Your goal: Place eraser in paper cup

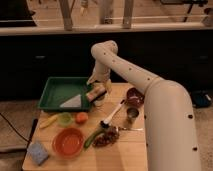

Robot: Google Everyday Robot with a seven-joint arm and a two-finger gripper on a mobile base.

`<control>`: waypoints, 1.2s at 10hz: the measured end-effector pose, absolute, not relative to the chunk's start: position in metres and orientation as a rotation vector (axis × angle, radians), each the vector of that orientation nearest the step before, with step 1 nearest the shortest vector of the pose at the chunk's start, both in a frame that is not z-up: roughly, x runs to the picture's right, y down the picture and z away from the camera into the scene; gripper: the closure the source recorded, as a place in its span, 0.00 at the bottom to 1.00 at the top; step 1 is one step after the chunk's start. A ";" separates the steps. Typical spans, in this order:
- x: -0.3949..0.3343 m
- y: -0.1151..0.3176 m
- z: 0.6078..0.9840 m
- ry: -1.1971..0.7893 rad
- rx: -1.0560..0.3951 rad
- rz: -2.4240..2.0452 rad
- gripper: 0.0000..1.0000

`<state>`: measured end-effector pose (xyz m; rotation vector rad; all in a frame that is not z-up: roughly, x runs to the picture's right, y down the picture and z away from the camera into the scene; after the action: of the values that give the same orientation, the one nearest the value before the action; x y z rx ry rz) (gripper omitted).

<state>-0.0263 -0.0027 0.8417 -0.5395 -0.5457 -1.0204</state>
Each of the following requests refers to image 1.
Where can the small metal cup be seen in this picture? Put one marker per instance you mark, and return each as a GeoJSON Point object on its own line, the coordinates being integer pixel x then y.
{"type": "Point", "coordinates": [132, 114]}

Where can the light green small cup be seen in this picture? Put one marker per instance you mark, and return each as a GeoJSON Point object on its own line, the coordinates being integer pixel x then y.
{"type": "Point", "coordinates": [64, 119]}

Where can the white handled brush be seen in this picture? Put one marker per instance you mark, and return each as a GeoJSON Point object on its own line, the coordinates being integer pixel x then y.
{"type": "Point", "coordinates": [105, 123]}

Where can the green plastic tray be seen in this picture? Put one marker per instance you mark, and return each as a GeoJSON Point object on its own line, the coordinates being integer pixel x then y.
{"type": "Point", "coordinates": [57, 90]}

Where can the brown eraser block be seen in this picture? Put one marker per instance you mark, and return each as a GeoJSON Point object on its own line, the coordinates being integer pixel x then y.
{"type": "Point", "coordinates": [95, 92]}

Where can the yellow banana toy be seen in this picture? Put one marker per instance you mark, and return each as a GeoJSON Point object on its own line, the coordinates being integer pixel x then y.
{"type": "Point", "coordinates": [48, 122]}

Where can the blue object on floor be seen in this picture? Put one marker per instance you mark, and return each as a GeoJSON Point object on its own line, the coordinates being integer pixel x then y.
{"type": "Point", "coordinates": [201, 99]}

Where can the brown grape bunch toy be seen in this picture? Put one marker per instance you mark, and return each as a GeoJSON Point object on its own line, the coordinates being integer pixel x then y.
{"type": "Point", "coordinates": [108, 137]}

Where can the orange carrot toy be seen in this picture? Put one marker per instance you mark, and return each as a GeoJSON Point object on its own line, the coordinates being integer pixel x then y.
{"type": "Point", "coordinates": [81, 117]}

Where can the dark red bowl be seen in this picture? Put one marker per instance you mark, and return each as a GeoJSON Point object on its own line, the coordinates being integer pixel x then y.
{"type": "Point", "coordinates": [134, 98]}

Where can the metal spoon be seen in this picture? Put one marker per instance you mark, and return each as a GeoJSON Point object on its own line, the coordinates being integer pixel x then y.
{"type": "Point", "coordinates": [128, 129]}

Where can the green cucumber toy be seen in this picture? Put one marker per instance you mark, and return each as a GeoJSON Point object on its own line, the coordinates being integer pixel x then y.
{"type": "Point", "coordinates": [91, 138]}

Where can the orange plate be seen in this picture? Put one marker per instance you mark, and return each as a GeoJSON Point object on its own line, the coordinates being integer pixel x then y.
{"type": "Point", "coordinates": [68, 143]}

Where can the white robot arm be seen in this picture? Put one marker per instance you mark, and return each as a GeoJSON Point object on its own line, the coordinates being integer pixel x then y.
{"type": "Point", "coordinates": [170, 129]}

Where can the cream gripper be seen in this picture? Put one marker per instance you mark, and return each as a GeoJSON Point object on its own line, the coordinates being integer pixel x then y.
{"type": "Point", "coordinates": [101, 74]}

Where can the blue sponge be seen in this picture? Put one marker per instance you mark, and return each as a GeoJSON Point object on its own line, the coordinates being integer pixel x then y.
{"type": "Point", "coordinates": [38, 153]}

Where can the white triangular cloth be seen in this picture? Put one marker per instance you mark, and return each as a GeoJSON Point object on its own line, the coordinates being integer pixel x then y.
{"type": "Point", "coordinates": [72, 102]}

